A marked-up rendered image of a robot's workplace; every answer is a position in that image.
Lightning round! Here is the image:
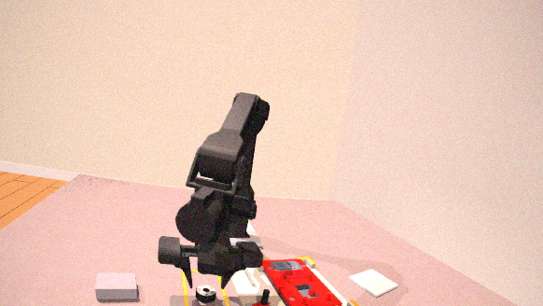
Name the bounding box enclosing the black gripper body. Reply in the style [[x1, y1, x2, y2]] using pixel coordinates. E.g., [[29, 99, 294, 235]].
[[158, 222, 264, 268]]

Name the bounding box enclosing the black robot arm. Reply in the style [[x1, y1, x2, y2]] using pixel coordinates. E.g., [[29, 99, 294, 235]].
[[175, 92, 270, 276]]

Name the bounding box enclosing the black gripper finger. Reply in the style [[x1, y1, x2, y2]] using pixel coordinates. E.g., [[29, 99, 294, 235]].
[[174, 259, 193, 289], [220, 264, 247, 289]]

